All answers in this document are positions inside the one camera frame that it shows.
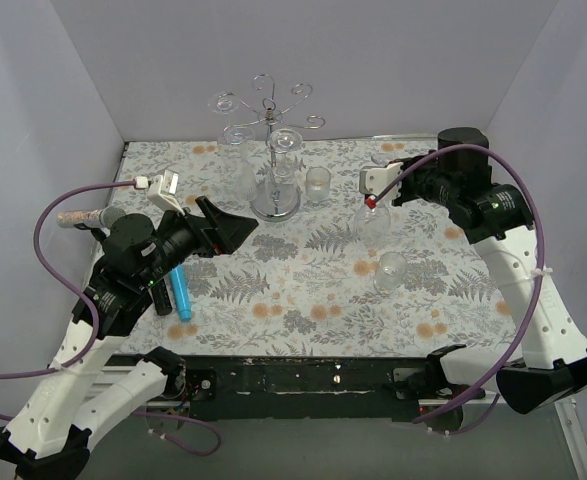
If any ribbed stemmed wine glass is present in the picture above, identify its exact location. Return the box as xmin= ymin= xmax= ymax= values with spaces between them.
xmin=224 ymin=125 xmax=257 ymax=202

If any clear wine glass back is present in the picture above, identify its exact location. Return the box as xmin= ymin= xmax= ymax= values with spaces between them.
xmin=352 ymin=154 xmax=392 ymax=249

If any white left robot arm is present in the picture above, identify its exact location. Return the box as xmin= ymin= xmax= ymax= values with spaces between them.
xmin=0 ymin=197 xmax=258 ymax=479

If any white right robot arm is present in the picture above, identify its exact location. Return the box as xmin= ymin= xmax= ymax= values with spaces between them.
xmin=376 ymin=127 xmax=587 ymax=414

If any chrome wine glass rack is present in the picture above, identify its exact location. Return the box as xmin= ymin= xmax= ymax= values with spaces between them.
xmin=208 ymin=74 xmax=326 ymax=223

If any ribbed short glass near rack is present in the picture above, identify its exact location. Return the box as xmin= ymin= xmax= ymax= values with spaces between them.
xmin=305 ymin=167 xmax=331 ymax=203

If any blue microphone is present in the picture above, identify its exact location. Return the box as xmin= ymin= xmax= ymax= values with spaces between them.
xmin=169 ymin=265 xmax=192 ymax=322

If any black microphone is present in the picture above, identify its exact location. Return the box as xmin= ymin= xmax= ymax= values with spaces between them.
xmin=150 ymin=279 xmax=173 ymax=317

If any glitter silver microphone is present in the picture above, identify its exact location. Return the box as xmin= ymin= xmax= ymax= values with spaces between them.
xmin=57 ymin=206 xmax=126 ymax=230

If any short glass front right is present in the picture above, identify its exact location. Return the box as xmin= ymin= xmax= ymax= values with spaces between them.
xmin=373 ymin=252 xmax=408 ymax=294

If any floral table cloth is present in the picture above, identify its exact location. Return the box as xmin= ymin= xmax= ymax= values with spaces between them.
xmin=120 ymin=138 xmax=515 ymax=357

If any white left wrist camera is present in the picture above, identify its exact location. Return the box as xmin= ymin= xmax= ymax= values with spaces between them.
xmin=134 ymin=169 xmax=184 ymax=214

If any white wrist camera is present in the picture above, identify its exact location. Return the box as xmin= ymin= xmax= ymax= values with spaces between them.
xmin=134 ymin=169 xmax=184 ymax=214
xmin=358 ymin=161 xmax=403 ymax=210

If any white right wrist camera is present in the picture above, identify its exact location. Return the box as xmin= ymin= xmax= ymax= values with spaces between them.
xmin=358 ymin=161 xmax=403 ymax=210

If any black base frame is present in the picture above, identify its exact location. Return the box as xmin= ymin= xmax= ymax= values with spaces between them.
xmin=181 ymin=356 xmax=470 ymax=422

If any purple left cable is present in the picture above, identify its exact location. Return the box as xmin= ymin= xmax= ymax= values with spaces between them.
xmin=0 ymin=179 xmax=222 ymax=457

